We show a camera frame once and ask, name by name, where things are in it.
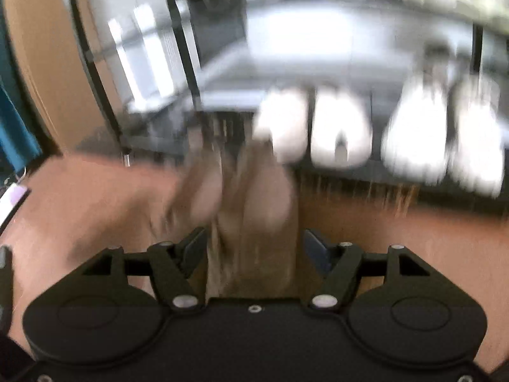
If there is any teal curtain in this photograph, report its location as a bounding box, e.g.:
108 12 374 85
0 75 43 168

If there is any white slipper left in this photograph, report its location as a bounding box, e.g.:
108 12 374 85
252 87 309 164

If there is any black metal shoe rack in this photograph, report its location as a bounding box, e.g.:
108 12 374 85
64 0 508 211

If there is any black speaker box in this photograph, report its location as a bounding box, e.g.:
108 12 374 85
187 0 246 66

